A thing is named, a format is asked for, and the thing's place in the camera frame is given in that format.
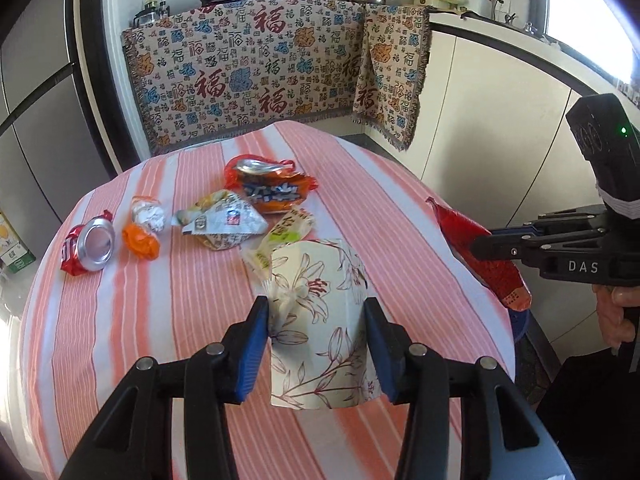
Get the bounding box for yellow cardboard box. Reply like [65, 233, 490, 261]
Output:
[0, 210, 36, 273]

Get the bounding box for white triangular wrapper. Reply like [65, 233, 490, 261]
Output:
[172, 190, 268, 251]

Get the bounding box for grey refrigerator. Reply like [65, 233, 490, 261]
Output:
[0, 0, 121, 261]

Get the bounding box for white crumpled wrapper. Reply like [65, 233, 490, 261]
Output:
[131, 195, 166, 233]

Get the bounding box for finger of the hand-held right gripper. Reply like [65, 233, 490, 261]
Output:
[470, 222, 608, 263]
[487, 206, 608, 236]

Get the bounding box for orange crumpled wrapper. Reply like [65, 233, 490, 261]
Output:
[122, 224, 161, 261]

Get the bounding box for green yellow wrapper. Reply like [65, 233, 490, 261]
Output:
[242, 207, 316, 281]

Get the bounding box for cream kitchen counter cabinets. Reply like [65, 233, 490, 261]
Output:
[365, 7, 640, 311]

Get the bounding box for window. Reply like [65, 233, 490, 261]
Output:
[545, 0, 640, 76]

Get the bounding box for black door frame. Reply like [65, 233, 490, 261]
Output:
[75, 0, 141, 171]

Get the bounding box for seasoning bottle rack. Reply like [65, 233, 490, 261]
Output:
[131, 0, 173, 28]

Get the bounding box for orange snack packet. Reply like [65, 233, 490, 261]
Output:
[242, 170, 318, 216]

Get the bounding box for round table with striped cloth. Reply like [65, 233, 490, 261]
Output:
[20, 120, 516, 480]

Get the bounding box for large printed cloth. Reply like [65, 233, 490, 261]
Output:
[121, 0, 368, 156]

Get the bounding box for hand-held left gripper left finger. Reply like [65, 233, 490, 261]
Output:
[59, 296, 271, 480]

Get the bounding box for red snack bag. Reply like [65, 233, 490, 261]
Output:
[426, 197, 532, 311]

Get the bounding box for narrow printed cloth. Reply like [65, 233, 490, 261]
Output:
[350, 4, 432, 152]

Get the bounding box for crushed red can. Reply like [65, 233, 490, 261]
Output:
[60, 212, 117, 277]

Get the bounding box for person's right hand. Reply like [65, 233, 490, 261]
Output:
[593, 285, 640, 348]

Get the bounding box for floral tissue packet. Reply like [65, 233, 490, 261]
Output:
[269, 239, 383, 411]

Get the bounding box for blue plastic basket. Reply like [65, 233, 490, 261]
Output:
[509, 309, 532, 347]

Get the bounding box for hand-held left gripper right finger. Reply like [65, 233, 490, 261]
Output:
[363, 297, 566, 480]

